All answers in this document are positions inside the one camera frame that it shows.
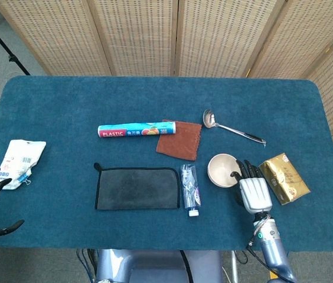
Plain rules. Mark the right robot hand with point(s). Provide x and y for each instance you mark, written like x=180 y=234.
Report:
x=255 y=194

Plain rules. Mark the cream plastic bowl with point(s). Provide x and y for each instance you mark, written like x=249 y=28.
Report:
x=221 y=168
x=224 y=185

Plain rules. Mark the gold foil packet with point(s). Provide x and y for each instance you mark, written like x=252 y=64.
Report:
x=284 y=179

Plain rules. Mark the blue binder clip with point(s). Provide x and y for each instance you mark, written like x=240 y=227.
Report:
x=24 y=178

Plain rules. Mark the white plastic packet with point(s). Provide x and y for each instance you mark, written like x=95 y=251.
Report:
x=19 y=159

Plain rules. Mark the clear plastic water bottle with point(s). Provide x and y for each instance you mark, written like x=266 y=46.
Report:
x=190 y=188

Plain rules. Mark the brown microfiber cloth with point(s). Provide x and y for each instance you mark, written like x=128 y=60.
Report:
x=178 y=144

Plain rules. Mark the grey towel with black trim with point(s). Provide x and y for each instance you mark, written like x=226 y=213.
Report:
x=137 y=188

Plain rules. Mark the blue robot torso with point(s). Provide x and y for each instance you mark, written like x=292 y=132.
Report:
x=154 y=265

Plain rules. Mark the plastic food wrap roll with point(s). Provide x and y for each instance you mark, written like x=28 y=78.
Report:
x=110 y=134

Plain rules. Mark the blue table cloth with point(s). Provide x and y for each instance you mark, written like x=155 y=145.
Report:
x=154 y=97

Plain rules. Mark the black tripod stand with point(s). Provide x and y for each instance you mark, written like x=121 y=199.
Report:
x=4 y=47

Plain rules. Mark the wicker folding screen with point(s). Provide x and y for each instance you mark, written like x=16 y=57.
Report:
x=140 y=35

